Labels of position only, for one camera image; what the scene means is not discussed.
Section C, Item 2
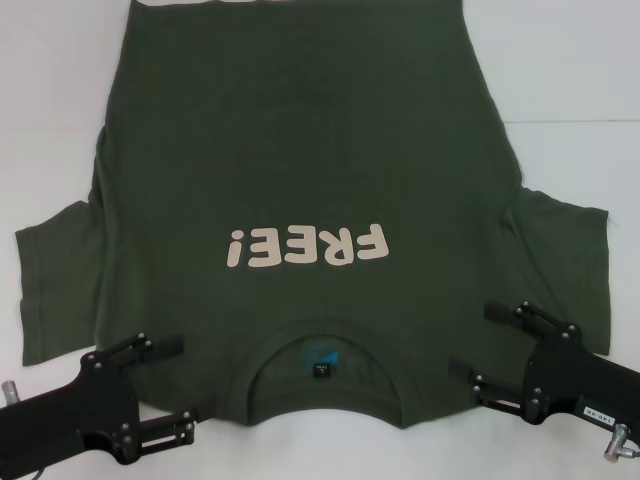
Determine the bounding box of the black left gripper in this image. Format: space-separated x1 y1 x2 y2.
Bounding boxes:
0 330 199 480

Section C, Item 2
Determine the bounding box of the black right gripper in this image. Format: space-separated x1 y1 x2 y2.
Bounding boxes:
448 299 640 436

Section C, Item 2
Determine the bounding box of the dark green FREE t-shirt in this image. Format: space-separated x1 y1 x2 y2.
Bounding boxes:
13 0 614 432

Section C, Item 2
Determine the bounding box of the silver right wrist angled plug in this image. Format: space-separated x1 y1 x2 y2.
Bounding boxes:
602 422 640 464

